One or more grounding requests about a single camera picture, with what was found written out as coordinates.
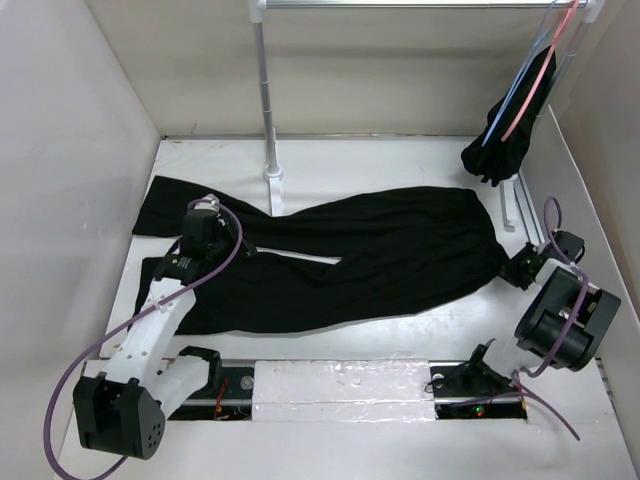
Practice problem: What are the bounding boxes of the black trousers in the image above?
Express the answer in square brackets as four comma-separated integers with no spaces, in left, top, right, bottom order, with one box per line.
[130,174,514,339]

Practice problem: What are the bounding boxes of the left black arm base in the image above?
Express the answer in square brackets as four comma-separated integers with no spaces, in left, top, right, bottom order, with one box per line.
[169,361,255,421]

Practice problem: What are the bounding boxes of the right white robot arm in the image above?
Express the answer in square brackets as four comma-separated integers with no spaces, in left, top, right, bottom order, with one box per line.
[499,230,621,378]

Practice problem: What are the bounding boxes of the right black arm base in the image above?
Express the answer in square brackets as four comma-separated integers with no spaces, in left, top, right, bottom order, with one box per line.
[426,364,528,420]

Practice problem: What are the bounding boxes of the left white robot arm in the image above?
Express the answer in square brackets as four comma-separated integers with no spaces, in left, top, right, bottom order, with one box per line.
[73,194,243,460]

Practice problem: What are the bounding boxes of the black garment on hanger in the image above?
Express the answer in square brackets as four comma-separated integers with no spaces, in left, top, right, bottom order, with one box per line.
[461,47,556,187]

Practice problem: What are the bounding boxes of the blue clothes hanger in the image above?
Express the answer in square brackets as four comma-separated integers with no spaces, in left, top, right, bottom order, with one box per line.
[481,1,556,147]

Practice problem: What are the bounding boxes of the silver clothes rack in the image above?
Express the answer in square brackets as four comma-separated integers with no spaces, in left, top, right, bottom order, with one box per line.
[248,1,605,216]

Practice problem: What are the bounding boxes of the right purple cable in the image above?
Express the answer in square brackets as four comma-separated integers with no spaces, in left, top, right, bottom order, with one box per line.
[512,195,591,442]

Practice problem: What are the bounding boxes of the purple cable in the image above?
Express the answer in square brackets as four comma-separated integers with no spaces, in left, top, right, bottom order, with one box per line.
[42,197,245,479]
[512,195,591,442]

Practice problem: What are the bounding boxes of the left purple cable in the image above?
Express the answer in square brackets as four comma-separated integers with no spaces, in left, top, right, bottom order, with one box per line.
[42,197,245,479]

